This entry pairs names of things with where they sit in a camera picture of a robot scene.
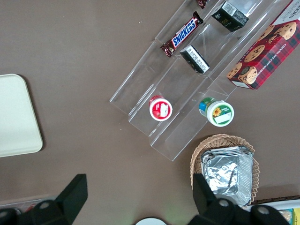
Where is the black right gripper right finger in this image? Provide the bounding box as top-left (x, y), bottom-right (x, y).
top-left (192, 172), bottom-right (247, 225)

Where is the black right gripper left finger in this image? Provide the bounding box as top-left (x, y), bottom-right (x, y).
top-left (18, 173), bottom-right (89, 225)

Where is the aluminium foil tray stack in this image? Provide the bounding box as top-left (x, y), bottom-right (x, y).
top-left (201, 145), bottom-right (254, 207)

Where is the light wicker basket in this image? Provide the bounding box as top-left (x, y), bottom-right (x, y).
top-left (190, 134), bottom-right (261, 207)

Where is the beige plastic tray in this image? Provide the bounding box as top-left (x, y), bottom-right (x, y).
top-left (0, 73), bottom-right (44, 158)

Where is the clear acrylic bottle rack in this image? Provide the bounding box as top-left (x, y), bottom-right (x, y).
top-left (0, 194), bottom-right (50, 211)

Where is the white plastic snack bin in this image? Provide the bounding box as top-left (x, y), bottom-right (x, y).
top-left (252, 195), bottom-right (300, 225)

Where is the large clear nut snack bag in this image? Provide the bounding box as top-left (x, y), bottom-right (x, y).
top-left (280, 210), bottom-right (293, 222)

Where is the green lid cup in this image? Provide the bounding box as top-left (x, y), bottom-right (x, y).
top-left (198, 97), bottom-right (235, 128)

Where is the yellow snack pack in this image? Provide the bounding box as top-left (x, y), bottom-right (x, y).
top-left (291, 208), bottom-right (300, 225)

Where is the red lid cup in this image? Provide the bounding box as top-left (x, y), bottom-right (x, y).
top-left (149, 94), bottom-right (173, 122)

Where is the clear acrylic stepped display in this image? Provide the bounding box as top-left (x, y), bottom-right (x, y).
top-left (109, 0), bottom-right (300, 163)

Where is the small black box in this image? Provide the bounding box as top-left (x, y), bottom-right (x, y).
top-left (180, 45), bottom-right (210, 75)
top-left (211, 0), bottom-right (250, 33)

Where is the red plaid cookie box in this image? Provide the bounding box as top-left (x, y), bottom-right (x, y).
top-left (225, 0), bottom-right (300, 91)

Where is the Snickers bar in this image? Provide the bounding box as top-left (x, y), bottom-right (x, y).
top-left (196, 0), bottom-right (210, 10)
top-left (160, 11), bottom-right (204, 58)

